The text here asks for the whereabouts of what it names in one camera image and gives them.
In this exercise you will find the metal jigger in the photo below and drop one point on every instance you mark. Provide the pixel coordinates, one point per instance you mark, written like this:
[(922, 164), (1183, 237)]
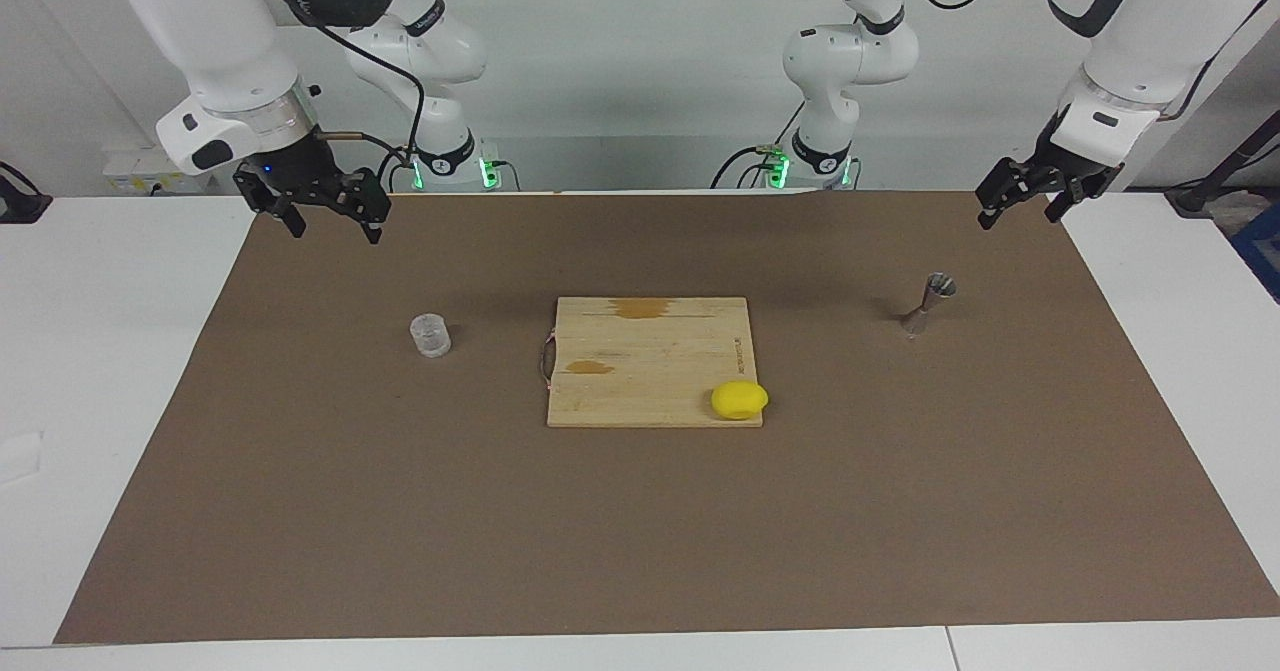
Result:
[(938, 287)]

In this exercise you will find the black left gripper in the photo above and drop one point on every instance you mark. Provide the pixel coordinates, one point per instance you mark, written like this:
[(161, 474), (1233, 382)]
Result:
[(1070, 173)]

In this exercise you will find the yellow lemon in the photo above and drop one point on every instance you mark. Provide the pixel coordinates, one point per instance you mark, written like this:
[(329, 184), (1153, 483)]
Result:
[(739, 400)]

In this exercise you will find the black clamp mount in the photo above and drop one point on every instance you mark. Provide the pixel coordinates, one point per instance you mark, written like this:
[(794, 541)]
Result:
[(20, 206)]

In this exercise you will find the wooden cutting board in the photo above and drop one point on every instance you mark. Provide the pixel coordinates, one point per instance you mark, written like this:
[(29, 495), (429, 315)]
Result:
[(650, 371)]

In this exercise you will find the clear plastic cup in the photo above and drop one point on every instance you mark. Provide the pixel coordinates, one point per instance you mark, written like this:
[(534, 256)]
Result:
[(431, 336)]

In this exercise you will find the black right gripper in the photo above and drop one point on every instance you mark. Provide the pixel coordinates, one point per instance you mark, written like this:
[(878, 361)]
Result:
[(305, 176)]

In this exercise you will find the black stand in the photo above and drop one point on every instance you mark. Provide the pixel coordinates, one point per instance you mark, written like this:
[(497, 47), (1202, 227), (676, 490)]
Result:
[(1215, 186)]

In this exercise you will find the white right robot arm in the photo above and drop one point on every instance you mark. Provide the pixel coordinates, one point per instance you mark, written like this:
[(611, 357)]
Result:
[(230, 41)]

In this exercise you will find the white power strip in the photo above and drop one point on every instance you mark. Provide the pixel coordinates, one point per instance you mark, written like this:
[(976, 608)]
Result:
[(140, 173)]

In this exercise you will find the blue crate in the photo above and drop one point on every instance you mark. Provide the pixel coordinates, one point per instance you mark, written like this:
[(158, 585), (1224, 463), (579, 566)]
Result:
[(1262, 251)]

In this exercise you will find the brown table mat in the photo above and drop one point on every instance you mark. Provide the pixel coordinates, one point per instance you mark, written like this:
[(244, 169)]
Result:
[(640, 531)]

